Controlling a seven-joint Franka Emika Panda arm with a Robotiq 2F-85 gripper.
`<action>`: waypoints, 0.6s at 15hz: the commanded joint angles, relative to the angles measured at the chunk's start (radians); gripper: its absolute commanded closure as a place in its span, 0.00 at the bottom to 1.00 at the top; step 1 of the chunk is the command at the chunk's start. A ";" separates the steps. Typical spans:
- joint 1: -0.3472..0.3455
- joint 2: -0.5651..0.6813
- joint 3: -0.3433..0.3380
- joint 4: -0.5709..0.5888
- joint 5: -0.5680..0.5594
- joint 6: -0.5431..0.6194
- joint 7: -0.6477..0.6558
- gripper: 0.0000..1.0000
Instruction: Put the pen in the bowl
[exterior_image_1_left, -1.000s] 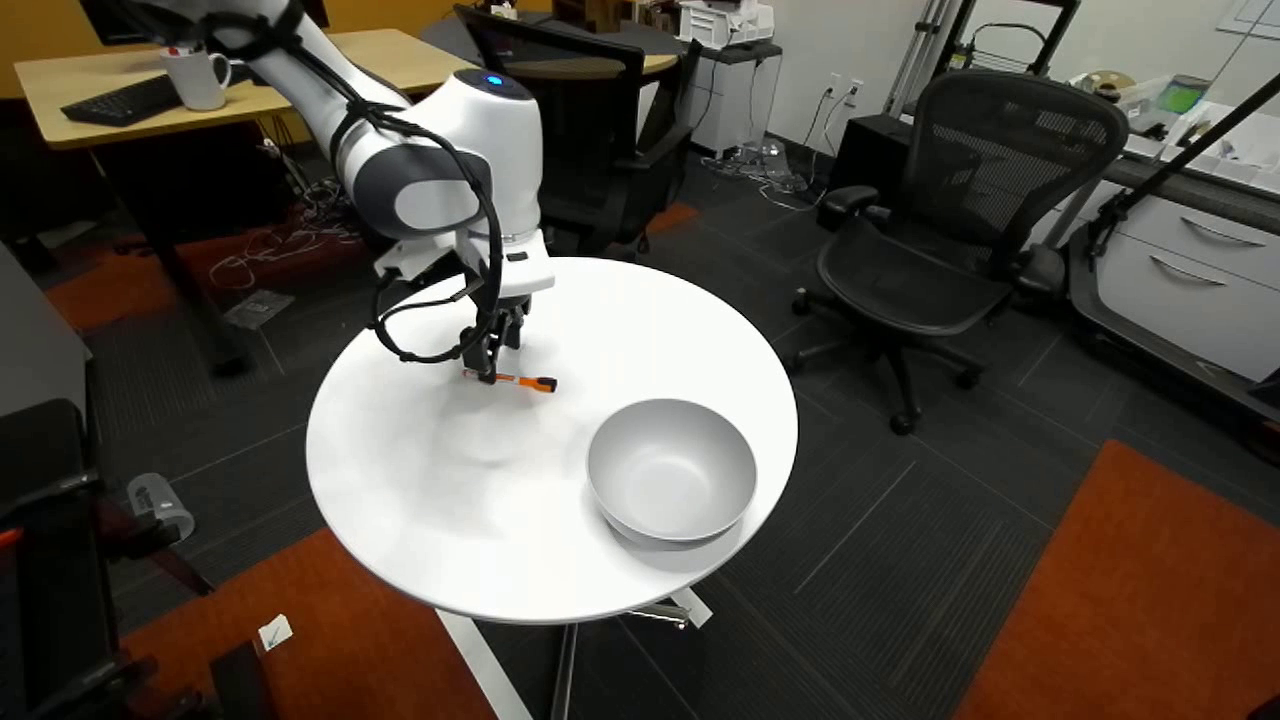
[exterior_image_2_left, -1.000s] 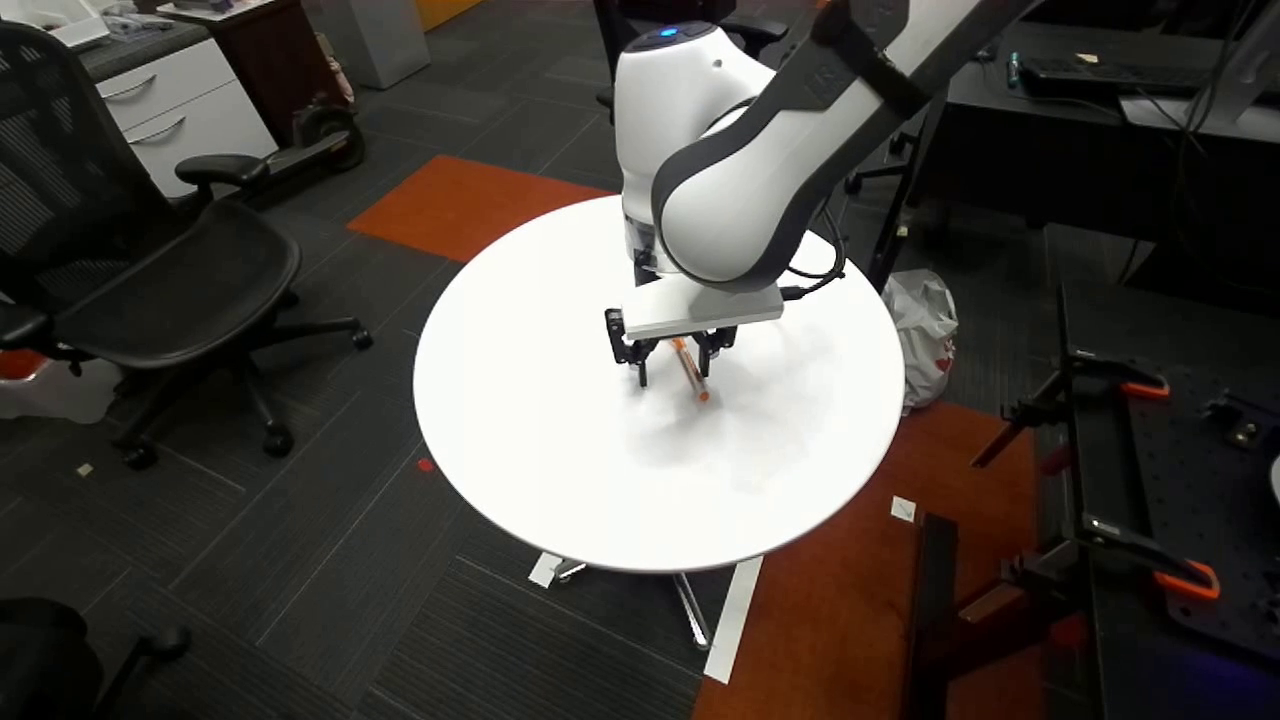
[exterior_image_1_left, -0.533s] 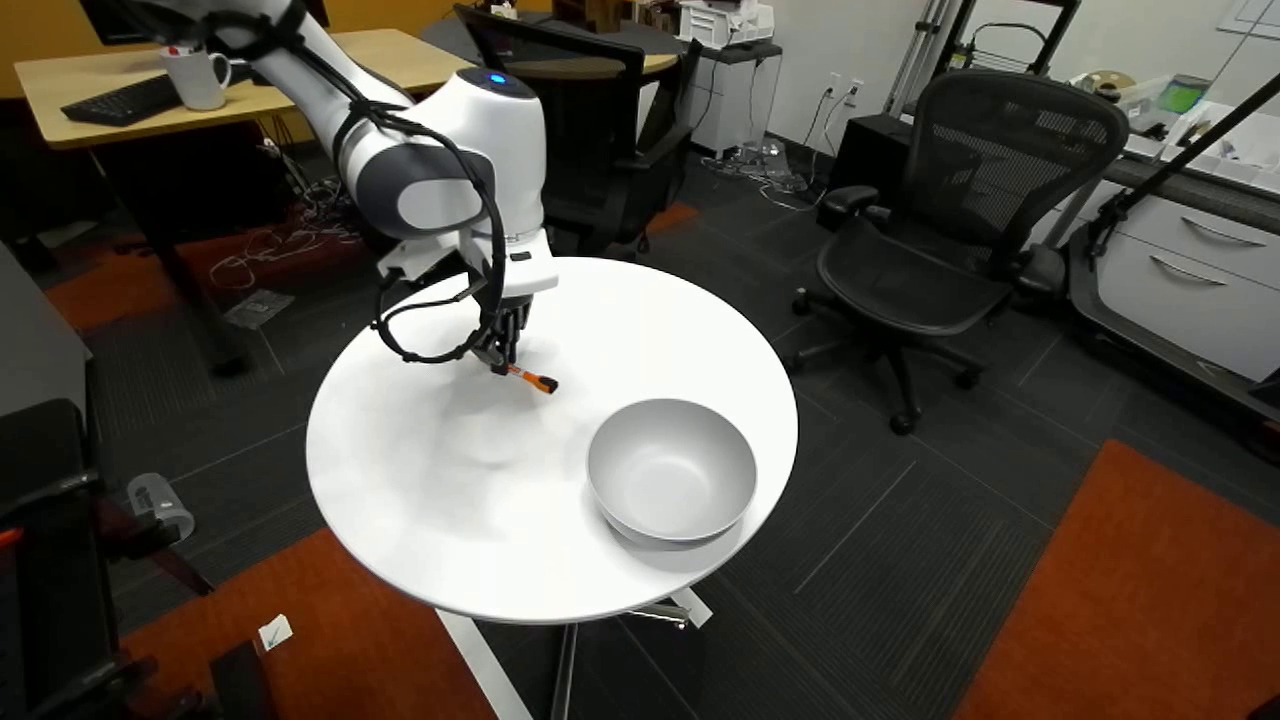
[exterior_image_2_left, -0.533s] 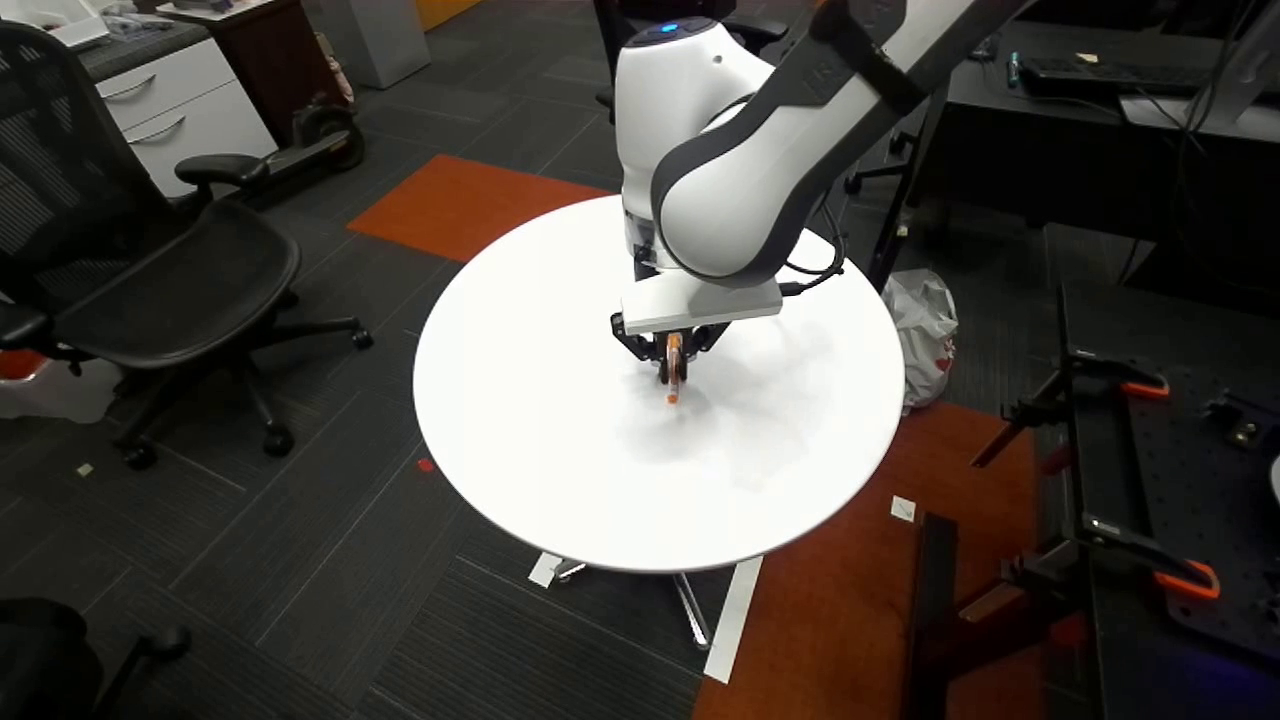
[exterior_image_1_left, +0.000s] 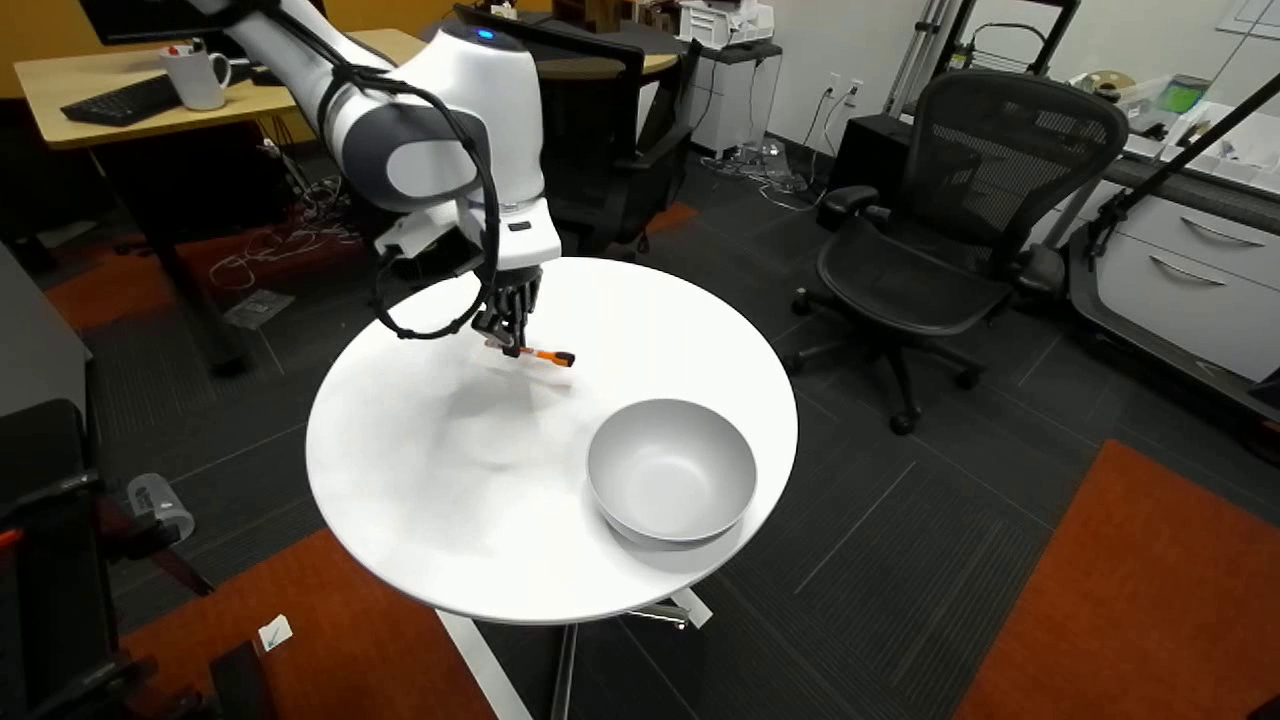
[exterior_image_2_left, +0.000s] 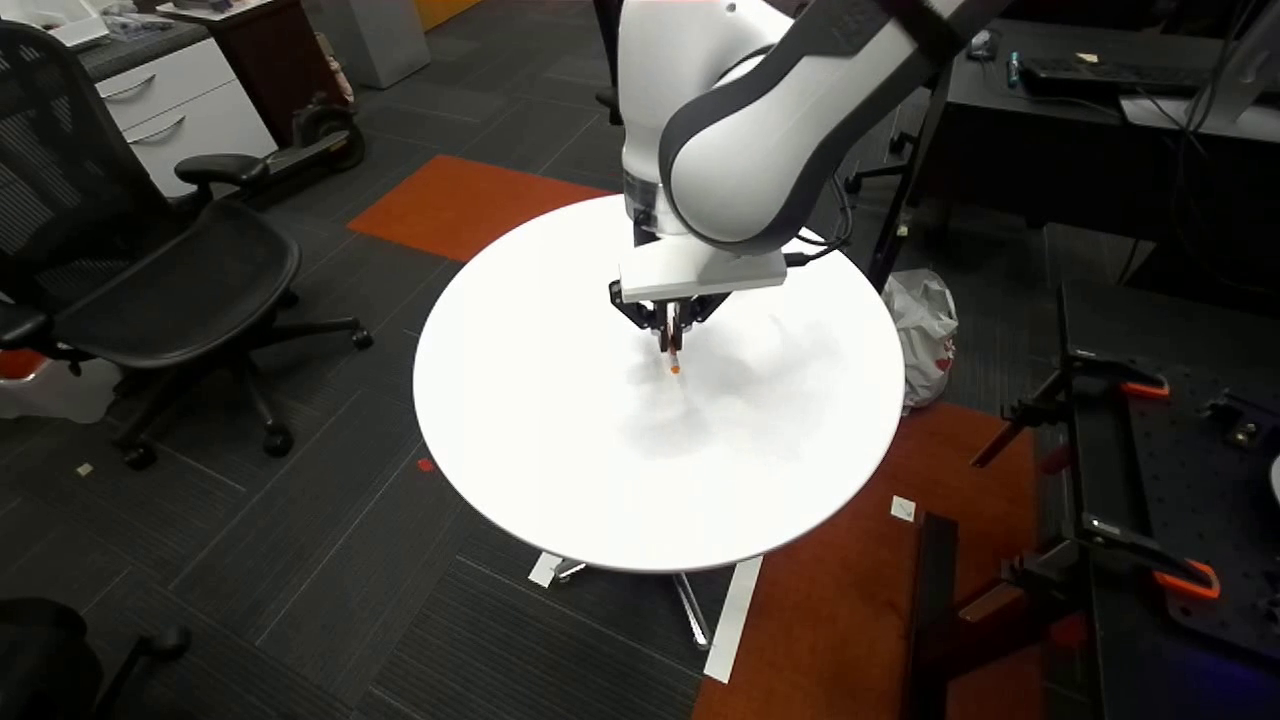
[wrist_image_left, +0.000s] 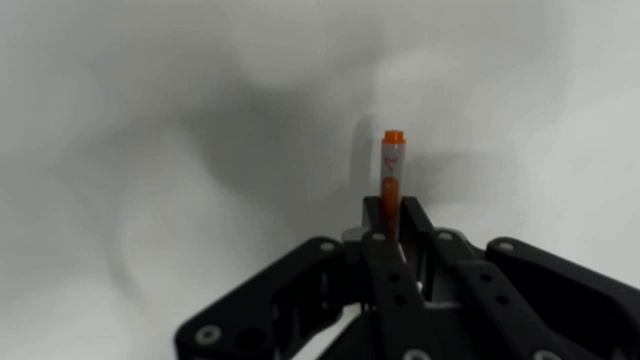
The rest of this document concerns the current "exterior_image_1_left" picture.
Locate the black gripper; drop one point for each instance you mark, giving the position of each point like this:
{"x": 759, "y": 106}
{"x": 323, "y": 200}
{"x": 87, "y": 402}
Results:
{"x": 513, "y": 288}

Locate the orange pen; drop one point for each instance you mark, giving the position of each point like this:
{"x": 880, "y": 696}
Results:
{"x": 549, "y": 357}

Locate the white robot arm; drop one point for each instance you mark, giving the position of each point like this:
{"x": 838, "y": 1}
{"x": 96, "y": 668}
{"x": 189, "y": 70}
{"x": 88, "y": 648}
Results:
{"x": 455, "y": 95}

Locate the grey round bowl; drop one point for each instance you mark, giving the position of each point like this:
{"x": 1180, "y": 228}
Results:
{"x": 669, "y": 471}

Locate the white metal table base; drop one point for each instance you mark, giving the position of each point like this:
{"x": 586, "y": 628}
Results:
{"x": 480, "y": 665}

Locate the orange floor rug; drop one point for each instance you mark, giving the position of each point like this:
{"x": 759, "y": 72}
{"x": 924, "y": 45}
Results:
{"x": 361, "y": 655}
{"x": 1144, "y": 601}
{"x": 123, "y": 287}

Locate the white printer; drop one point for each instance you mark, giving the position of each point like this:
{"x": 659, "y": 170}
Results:
{"x": 727, "y": 21}

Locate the small white box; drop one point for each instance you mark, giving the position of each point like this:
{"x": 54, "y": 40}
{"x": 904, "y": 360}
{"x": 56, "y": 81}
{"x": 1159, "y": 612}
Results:
{"x": 275, "y": 634}

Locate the clear plastic bottle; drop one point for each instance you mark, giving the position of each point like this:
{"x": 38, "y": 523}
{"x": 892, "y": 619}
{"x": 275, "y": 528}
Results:
{"x": 163, "y": 504}

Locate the black computer tower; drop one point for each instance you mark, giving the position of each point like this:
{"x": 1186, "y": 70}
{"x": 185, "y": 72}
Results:
{"x": 864, "y": 152}

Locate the white mug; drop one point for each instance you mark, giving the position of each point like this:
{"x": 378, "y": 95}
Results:
{"x": 196, "y": 77}

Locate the black mesh office chair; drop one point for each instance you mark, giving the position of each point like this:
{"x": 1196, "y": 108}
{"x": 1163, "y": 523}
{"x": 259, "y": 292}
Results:
{"x": 921, "y": 280}

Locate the black keyboard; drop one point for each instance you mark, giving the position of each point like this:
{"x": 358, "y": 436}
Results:
{"x": 124, "y": 103}

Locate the black equipment cart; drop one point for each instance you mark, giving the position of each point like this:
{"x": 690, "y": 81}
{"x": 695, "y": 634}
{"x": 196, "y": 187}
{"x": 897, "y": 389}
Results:
{"x": 41, "y": 402}

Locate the black monitor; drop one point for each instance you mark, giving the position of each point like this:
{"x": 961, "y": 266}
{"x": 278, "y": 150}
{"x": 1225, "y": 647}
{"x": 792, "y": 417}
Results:
{"x": 132, "y": 18}

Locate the wooden desk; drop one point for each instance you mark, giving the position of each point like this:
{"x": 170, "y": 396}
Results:
{"x": 44, "y": 81}

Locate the white drawer cabinet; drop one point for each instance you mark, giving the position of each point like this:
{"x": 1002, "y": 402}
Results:
{"x": 1186, "y": 292}

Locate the black stand pole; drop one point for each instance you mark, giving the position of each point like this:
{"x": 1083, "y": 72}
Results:
{"x": 1175, "y": 167}

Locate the green box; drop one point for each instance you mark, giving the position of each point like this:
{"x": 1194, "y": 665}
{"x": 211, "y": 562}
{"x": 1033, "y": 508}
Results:
{"x": 1186, "y": 95}

